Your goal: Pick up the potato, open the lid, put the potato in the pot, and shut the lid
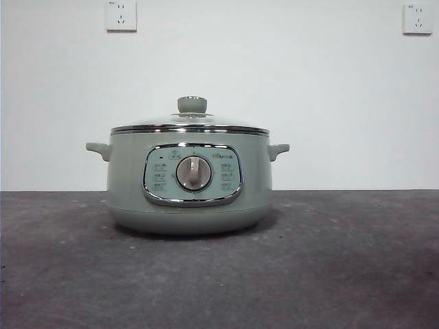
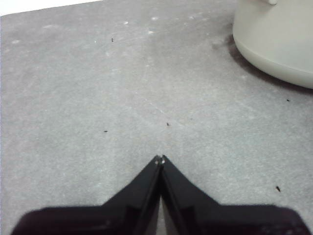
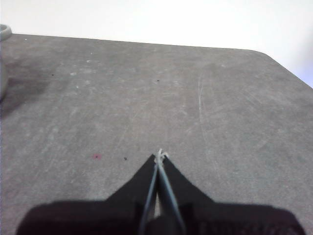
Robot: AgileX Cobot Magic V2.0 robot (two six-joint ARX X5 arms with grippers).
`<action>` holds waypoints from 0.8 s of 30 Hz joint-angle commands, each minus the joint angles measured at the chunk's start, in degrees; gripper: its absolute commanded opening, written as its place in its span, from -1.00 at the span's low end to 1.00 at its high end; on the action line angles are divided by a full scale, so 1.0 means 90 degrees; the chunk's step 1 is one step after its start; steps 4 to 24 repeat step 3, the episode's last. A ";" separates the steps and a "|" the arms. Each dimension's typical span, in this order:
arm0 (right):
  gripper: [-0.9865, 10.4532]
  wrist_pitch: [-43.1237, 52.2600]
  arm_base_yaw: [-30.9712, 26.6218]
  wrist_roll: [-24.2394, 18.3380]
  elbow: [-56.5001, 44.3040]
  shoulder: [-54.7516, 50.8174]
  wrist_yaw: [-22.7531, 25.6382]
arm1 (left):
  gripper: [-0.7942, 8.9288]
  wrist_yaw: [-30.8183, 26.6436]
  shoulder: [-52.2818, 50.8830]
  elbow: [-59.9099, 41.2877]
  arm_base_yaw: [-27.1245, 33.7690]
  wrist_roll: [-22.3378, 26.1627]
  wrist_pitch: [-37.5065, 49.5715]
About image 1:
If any glass lid with green knob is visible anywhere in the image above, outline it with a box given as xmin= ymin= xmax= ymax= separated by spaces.
xmin=110 ymin=95 xmax=270 ymax=135

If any pale green electric pot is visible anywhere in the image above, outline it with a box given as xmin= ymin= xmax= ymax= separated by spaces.
xmin=85 ymin=130 xmax=291 ymax=236

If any white wall socket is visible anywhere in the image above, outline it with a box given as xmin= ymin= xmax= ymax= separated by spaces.
xmin=104 ymin=0 xmax=138 ymax=34
xmin=401 ymin=3 xmax=433 ymax=36

